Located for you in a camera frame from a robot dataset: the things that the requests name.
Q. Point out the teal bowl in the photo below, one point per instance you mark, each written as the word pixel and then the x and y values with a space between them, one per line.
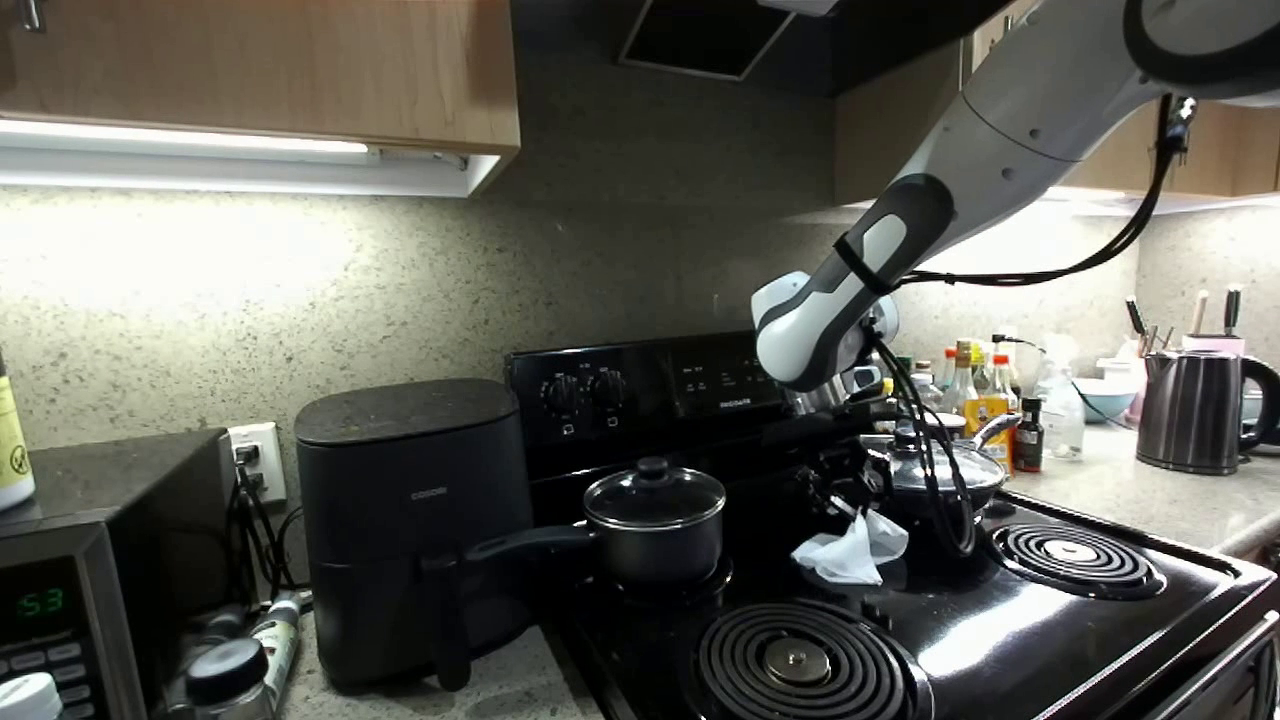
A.
pixel 1107 401

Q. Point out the black air fryer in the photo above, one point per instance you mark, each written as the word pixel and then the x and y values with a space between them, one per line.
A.
pixel 401 507

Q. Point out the white wall power outlet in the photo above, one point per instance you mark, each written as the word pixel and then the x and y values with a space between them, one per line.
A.
pixel 273 443

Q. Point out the translucent spray bottle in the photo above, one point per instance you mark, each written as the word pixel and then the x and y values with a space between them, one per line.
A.
pixel 1062 423

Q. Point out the black kettle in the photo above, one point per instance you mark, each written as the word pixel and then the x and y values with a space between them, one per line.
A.
pixel 1260 364

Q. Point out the small glass saucepan lid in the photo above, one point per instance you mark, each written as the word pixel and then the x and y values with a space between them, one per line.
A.
pixel 652 502

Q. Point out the white paper towel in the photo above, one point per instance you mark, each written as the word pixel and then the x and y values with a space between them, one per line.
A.
pixel 845 552

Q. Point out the large glass pot lid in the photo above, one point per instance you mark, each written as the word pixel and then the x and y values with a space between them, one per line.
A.
pixel 980 471

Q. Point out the wooden wall cabinet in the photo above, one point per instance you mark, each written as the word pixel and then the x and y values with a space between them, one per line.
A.
pixel 883 133
pixel 267 64

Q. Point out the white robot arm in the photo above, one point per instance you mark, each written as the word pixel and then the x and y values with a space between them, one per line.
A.
pixel 1025 123

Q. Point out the large black pot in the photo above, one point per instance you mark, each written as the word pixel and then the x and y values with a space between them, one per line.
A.
pixel 995 475

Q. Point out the small black saucepan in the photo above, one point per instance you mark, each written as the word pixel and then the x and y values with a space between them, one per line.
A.
pixel 652 552

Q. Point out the yellow green label canister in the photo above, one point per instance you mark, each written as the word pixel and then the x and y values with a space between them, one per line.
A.
pixel 12 452

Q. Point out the small silvery bottle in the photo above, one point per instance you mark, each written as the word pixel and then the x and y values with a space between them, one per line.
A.
pixel 283 644

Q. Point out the black steel microwave oven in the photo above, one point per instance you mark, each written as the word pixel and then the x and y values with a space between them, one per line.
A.
pixel 122 507

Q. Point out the black electric stove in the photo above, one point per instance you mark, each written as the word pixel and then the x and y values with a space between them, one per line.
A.
pixel 665 384

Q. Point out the dark steel utensil holder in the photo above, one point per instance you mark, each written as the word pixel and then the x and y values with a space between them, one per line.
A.
pixel 1187 413

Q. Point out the large coil burner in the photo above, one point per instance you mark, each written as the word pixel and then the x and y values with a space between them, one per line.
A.
pixel 745 667

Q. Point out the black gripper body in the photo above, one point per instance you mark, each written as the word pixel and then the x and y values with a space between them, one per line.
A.
pixel 869 431

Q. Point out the under cabinet light strip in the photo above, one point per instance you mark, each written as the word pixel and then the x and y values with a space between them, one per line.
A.
pixel 1202 203
pixel 202 141

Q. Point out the small dark bottle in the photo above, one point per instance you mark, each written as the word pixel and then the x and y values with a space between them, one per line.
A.
pixel 1025 447

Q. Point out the small coil burner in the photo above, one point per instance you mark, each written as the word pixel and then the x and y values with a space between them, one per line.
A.
pixel 1052 552

